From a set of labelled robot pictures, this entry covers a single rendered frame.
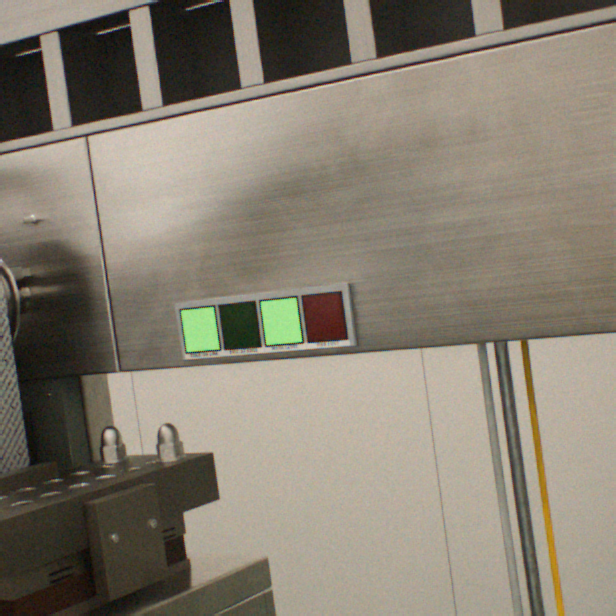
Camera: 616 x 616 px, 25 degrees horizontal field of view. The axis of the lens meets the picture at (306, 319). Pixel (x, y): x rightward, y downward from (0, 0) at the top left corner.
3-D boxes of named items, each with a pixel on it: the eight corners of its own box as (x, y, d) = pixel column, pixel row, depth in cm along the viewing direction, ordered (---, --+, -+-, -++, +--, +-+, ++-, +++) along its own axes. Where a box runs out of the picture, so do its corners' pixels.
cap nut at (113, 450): (94, 464, 176) (89, 429, 175) (113, 458, 179) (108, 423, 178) (115, 463, 174) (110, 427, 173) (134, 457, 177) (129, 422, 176)
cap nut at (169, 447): (150, 462, 170) (145, 426, 170) (169, 456, 173) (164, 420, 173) (173, 461, 168) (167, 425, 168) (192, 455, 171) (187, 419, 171)
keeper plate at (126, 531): (97, 601, 153) (82, 503, 153) (156, 576, 162) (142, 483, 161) (113, 601, 152) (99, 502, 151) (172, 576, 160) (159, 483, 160)
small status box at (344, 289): (181, 360, 168) (173, 303, 167) (185, 359, 168) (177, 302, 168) (354, 346, 153) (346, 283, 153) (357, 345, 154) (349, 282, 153)
